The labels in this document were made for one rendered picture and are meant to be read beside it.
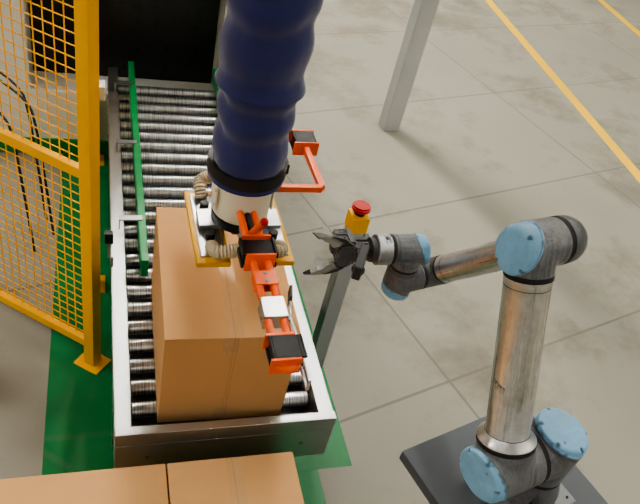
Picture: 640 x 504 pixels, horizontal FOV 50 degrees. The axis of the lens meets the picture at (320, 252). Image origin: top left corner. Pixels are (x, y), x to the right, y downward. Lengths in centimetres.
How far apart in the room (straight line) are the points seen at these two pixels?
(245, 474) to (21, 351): 136
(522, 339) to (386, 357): 178
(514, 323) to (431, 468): 65
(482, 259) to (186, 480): 109
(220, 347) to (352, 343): 145
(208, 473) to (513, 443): 93
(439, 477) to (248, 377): 64
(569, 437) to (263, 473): 91
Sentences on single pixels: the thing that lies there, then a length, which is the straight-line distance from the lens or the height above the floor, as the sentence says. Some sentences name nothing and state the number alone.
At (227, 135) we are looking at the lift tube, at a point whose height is 147.
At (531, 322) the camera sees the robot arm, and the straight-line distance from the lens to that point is 165.
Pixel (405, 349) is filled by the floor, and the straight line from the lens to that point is 346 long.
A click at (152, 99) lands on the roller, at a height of 54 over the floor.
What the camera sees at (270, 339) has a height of 125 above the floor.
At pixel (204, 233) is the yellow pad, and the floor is 112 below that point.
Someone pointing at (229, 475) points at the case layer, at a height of 54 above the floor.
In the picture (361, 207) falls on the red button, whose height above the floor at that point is 104.
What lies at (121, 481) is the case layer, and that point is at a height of 54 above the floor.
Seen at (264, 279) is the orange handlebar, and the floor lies 124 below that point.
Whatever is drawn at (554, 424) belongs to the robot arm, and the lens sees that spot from 196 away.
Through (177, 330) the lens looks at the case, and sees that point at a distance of 201.
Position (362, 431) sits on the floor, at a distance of 308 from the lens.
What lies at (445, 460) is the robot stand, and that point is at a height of 75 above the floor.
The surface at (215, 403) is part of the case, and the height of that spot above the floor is 64.
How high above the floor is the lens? 244
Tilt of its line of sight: 40 degrees down
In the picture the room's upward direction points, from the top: 15 degrees clockwise
